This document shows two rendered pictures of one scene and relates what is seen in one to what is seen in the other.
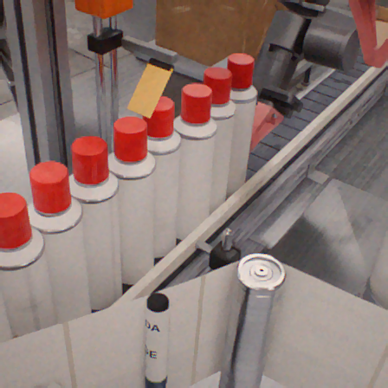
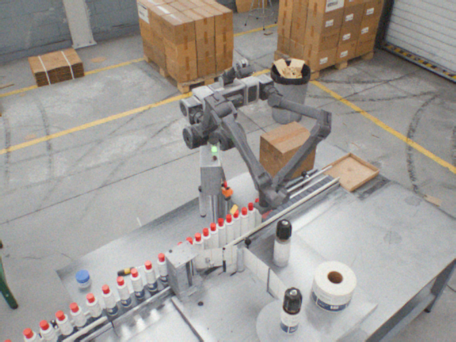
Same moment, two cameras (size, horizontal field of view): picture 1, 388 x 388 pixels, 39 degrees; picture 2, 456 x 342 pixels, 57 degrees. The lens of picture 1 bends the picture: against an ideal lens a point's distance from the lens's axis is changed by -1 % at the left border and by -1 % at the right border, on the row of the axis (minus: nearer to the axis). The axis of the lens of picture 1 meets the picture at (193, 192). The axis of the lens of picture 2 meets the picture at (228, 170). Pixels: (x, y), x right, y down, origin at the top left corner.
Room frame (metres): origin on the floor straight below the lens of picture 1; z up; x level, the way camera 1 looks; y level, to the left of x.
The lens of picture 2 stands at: (-1.03, -0.50, 2.75)
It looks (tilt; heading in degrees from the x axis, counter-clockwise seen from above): 40 degrees down; 21
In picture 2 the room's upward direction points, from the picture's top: 1 degrees counter-clockwise
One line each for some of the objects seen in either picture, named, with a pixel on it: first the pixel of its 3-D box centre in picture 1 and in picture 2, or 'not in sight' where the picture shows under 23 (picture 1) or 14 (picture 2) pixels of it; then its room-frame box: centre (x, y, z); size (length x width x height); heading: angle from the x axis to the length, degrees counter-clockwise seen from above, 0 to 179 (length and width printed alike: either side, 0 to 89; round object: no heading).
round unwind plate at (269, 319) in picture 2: not in sight; (288, 328); (0.05, -0.38, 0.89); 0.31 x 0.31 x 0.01
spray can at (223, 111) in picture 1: (211, 146); (250, 216); (0.59, -0.02, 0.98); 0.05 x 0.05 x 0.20
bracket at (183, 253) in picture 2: not in sight; (182, 254); (0.10, 0.18, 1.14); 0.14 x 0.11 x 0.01; 148
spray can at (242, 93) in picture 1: (232, 130); (257, 212); (0.63, -0.05, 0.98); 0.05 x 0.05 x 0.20
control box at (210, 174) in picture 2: not in sight; (210, 170); (0.47, 0.16, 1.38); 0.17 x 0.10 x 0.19; 23
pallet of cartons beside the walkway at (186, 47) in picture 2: not in sight; (185, 38); (3.95, 1.96, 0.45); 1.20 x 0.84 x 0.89; 53
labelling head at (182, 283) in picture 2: not in sight; (183, 269); (0.11, 0.18, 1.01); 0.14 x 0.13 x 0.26; 148
